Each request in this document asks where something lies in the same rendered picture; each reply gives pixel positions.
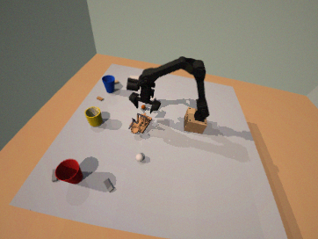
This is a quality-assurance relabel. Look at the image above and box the yellow open cup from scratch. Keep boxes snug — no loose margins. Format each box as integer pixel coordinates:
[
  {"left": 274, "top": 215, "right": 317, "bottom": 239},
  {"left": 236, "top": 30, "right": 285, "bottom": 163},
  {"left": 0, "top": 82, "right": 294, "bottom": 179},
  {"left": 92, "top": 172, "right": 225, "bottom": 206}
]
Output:
[{"left": 85, "top": 106, "right": 103, "bottom": 127}]

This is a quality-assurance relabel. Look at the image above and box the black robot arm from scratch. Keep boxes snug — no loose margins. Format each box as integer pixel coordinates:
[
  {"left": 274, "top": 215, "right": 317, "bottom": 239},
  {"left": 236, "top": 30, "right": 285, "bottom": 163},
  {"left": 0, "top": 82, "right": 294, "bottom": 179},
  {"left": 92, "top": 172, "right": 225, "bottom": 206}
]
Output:
[{"left": 126, "top": 56, "right": 210, "bottom": 122}]

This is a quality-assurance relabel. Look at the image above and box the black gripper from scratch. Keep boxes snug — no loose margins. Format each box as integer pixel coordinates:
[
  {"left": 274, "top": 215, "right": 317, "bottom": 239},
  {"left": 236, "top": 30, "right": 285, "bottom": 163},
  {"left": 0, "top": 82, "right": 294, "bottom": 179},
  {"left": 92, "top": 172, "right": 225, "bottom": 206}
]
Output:
[{"left": 129, "top": 92, "right": 161, "bottom": 113}]

